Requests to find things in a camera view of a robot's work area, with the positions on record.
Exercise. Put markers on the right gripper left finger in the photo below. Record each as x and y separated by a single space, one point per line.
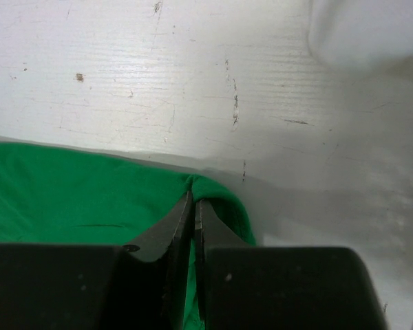
161 261

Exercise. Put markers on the green t shirt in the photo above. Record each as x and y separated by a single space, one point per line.
64 217

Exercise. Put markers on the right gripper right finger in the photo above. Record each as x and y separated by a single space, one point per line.
214 244

